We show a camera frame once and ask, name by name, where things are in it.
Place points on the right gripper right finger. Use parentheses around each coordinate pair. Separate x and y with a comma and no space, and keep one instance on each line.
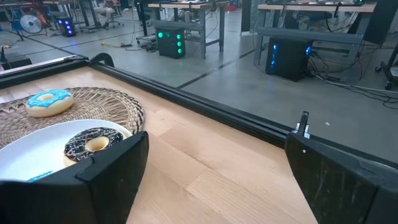
(342,186)

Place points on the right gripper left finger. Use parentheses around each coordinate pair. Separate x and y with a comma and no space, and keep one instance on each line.
(77,199)

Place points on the chocolate sprinkled donut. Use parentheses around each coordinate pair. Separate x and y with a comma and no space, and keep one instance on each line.
(77,146)

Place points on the large blue iced donut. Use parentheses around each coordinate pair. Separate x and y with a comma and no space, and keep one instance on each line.
(59,107)

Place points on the white plate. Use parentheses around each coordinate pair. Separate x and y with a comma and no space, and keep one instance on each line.
(34,152)

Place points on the round woven placemat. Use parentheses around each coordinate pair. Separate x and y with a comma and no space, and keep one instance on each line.
(102,105)

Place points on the black wheeled stand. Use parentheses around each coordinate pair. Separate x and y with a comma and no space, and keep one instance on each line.
(388,70)

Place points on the computer tower blue lights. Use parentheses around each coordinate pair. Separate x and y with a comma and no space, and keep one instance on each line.
(287,57)

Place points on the black box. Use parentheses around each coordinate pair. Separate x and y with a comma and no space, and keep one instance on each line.
(15,60)

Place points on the black panel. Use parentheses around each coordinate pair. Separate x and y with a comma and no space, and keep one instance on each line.
(382,21)

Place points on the computer tower purple lights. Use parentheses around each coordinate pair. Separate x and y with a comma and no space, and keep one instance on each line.
(66,27)

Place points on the floor fan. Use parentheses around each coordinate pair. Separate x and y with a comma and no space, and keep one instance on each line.
(31,24)

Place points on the wooden top workbench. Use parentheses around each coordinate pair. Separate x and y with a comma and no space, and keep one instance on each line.
(311,7)
(186,5)

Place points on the computer tower green lights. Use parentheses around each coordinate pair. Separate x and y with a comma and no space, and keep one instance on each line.
(171,42)

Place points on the person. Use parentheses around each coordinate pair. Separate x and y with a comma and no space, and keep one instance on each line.
(105,11)

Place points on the black frame clamp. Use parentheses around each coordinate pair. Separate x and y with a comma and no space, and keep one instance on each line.
(303,124)
(102,58)

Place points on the black table frame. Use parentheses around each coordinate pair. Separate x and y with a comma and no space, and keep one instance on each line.
(217,110)

